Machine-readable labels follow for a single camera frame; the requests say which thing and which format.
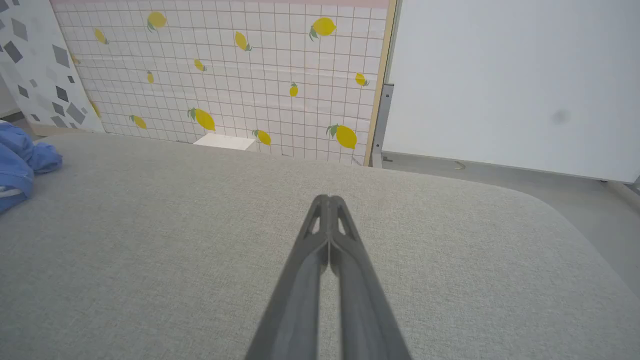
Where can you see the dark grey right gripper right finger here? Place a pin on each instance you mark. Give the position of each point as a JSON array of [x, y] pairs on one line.
[[362, 300]]

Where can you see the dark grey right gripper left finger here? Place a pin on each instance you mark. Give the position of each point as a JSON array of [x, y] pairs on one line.
[[295, 300]]

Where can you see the white and blue T-shirt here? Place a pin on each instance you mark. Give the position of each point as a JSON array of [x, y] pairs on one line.
[[20, 155]]

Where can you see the white rectangular box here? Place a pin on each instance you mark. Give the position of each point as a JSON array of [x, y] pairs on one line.
[[225, 142]]

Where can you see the grey metal panel support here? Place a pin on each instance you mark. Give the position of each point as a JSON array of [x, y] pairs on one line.
[[382, 120]]

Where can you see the wooden framed grid board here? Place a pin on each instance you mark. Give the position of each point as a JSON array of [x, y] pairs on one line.
[[225, 90]]

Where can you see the plain white partition board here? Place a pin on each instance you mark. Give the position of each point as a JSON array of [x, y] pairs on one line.
[[500, 75]]

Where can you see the white panel with grey shapes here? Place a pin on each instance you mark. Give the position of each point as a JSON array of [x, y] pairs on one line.
[[45, 75]]

